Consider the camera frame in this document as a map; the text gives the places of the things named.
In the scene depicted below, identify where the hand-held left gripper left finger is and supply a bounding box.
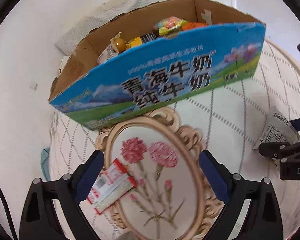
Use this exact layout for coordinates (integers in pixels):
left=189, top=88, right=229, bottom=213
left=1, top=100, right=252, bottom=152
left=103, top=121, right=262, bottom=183
left=22, top=150, right=105, bottom=240

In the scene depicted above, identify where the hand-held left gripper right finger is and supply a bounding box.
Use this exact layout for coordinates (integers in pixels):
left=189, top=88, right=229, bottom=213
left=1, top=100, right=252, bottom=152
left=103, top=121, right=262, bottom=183
left=199, top=150, right=283, bottom=240

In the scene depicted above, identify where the white barcode snack packet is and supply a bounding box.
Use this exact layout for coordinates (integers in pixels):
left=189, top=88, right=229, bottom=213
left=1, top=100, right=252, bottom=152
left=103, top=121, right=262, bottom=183
left=252, top=106, right=300, bottom=150

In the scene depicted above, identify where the red and white long packet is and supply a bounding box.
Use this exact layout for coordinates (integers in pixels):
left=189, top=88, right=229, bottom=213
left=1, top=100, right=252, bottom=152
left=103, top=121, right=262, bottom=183
left=86, top=158, right=137, bottom=214

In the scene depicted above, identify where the blue green printed cardboard box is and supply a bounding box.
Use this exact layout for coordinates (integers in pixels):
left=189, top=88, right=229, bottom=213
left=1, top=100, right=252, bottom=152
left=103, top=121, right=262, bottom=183
left=49, top=0, right=267, bottom=131

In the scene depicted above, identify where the braised egg clear packet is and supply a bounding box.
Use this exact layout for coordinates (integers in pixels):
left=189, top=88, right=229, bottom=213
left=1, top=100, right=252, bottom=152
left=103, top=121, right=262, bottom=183
left=97, top=31, right=127, bottom=64

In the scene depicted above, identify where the orange snack packet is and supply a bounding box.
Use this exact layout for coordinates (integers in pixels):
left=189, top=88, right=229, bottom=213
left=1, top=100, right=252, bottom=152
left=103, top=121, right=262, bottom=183
left=182, top=21, right=209, bottom=32

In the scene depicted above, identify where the light blue cloth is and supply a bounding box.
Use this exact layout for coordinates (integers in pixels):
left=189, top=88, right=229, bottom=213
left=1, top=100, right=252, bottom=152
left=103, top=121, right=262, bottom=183
left=40, top=147, right=50, bottom=180

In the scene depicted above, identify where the floral printed white blanket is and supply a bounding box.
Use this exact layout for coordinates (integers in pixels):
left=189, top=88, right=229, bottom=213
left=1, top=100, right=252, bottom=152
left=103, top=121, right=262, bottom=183
left=49, top=39, right=300, bottom=240

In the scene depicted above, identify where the yellow black snack packet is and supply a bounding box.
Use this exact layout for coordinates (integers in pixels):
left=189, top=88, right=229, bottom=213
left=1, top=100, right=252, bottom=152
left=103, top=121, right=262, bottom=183
left=126, top=32, right=160, bottom=50

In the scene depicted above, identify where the colourful candy packet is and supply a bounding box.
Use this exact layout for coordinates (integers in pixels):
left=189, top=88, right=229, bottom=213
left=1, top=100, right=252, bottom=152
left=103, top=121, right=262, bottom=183
left=154, top=16, right=189, bottom=36

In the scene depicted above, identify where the black cable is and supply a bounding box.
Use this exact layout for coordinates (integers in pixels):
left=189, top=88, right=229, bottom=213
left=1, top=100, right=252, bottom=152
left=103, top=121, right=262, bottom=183
left=0, top=169, right=18, bottom=240

